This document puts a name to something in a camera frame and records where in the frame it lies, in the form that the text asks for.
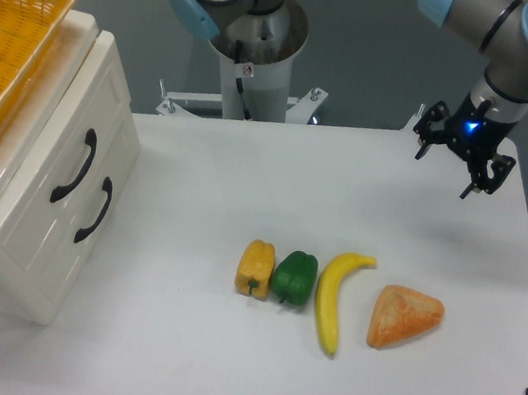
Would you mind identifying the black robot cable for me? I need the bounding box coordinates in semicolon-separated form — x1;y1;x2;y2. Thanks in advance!
227;39;264;122

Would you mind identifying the black bottom drawer handle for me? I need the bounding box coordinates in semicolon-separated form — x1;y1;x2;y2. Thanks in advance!
73;176;114;243

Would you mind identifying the yellow bell pepper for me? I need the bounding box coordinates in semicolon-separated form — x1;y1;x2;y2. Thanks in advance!
234;240;276;300

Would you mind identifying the white drawer cabinet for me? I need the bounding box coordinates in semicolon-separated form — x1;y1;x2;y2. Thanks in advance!
0;10;140;324

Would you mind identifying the yellow banana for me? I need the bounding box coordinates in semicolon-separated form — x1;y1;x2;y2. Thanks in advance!
314;252;377;358

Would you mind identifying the black top drawer handle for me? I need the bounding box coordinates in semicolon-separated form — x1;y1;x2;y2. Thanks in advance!
49;127;98;204

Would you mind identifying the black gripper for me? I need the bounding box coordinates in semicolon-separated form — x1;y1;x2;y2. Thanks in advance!
413;94;517;198

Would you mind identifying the green bell pepper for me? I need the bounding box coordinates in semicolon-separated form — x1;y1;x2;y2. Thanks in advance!
270;251;319;307

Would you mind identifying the black drawer handle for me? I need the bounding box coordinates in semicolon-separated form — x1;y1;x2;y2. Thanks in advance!
73;176;114;243
49;127;98;204

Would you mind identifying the white drawer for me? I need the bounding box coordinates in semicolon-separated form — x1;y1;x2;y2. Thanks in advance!
0;30;132;271
23;116;140;324

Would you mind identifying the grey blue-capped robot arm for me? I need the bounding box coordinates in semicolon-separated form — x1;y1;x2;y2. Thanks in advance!
169;0;528;194

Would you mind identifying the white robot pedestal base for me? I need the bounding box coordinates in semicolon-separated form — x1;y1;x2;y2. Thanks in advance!
169;0;328;125

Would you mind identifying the triangular orange bread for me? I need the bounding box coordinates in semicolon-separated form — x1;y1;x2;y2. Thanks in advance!
366;284;445;349

